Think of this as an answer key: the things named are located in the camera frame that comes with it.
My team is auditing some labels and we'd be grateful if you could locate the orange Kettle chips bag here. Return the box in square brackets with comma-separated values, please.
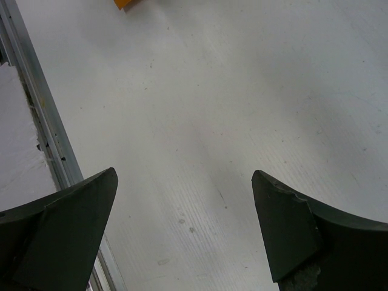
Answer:
[114, 0, 139, 11]

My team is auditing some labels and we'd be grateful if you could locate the aluminium table edge rail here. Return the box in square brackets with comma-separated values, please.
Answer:
[0, 0, 128, 291]

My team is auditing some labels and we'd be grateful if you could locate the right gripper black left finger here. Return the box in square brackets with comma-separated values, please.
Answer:
[1, 167, 118, 290]

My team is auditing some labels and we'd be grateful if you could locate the white front cover paper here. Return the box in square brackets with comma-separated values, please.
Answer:
[0, 63, 57, 211]

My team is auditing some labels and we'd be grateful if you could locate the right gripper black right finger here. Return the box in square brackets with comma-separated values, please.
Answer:
[252, 170, 387, 290]

